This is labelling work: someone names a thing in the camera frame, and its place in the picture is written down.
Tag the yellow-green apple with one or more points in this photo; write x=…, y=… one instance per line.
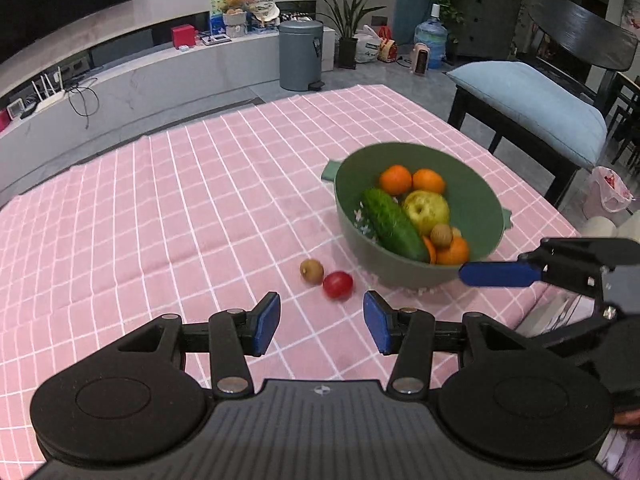
x=425, y=210

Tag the black wooden chair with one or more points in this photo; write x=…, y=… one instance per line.
x=575, y=35

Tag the white router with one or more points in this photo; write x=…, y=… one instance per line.
x=50, y=97

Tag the printed picture board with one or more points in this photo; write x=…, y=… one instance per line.
x=260, y=2

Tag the dark cabinet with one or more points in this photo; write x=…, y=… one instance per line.
x=487, y=20

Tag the pink waste basket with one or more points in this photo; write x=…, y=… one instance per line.
x=607, y=192

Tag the red box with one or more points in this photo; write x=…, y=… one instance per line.
x=183, y=37

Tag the teddy bear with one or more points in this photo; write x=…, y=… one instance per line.
x=234, y=10

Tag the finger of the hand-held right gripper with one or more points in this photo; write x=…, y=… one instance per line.
x=495, y=274
x=575, y=332

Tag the green cucumber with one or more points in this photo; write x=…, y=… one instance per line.
x=392, y=225

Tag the light blue seat cushion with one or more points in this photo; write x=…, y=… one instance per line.
x=535, y=105

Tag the white plastic bag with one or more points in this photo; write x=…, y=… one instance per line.
x=367, y=47

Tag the black television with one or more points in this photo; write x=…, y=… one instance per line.
x=50, y=0

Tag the pink checked tablecloth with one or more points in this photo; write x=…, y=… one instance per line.
x=175, y=210

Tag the small white clock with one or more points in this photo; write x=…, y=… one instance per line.
x=15, y=108

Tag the orange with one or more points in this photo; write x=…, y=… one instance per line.
x=428, y=181
x=455, y=252
x=395, y=180
x=430, y=251

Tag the blue water bottle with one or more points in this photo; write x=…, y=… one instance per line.
x=430, y=35

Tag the small pink white appliance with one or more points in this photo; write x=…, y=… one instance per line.
x=422, y=59

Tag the grey pedal bin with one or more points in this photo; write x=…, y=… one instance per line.
x=300, y=55

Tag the white marble tv console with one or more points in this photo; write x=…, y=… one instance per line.
x=150, y=90

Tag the small red tomato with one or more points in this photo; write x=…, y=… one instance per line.
x=338, y=285

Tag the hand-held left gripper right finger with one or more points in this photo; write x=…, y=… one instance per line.
x=377, y=322

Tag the pink box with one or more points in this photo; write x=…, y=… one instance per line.
x=3, y=121

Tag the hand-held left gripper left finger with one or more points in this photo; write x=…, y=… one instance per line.
x=265, y=322

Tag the green colander bowl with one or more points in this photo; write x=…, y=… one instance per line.
x=475, y=197

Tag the long-leaf potted plant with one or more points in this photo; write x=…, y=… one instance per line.
x=347, y=52

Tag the red yellow bag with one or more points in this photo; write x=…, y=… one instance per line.
x=386, y=50

